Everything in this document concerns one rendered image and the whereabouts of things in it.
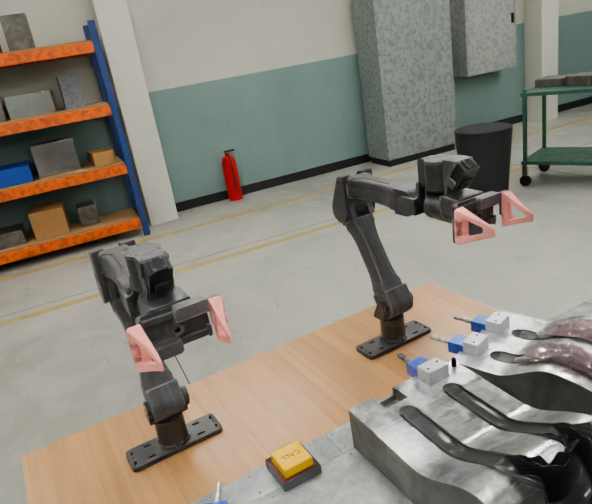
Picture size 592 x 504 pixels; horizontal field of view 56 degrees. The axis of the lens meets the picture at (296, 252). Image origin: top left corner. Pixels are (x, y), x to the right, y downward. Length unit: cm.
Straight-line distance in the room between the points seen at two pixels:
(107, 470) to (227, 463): 26
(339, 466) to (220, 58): 558
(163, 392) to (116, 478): 20
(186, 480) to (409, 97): 600
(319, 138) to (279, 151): 54
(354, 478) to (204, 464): 31
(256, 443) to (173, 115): 526
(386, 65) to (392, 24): 43
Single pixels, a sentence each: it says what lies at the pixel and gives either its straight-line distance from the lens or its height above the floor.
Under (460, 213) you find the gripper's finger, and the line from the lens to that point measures 104.
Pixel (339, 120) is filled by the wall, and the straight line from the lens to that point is 695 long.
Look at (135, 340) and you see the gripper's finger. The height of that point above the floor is 122.
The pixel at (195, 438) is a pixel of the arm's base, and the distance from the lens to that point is 127.
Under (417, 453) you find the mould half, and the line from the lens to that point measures 102.
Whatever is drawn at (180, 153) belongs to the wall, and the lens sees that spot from 629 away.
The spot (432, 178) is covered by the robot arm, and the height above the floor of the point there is 127.
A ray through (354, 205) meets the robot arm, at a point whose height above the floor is 116.
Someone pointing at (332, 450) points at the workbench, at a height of 80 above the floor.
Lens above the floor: 156
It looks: 20 degrees down
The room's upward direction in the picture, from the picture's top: 10 degrees counter-clockwise
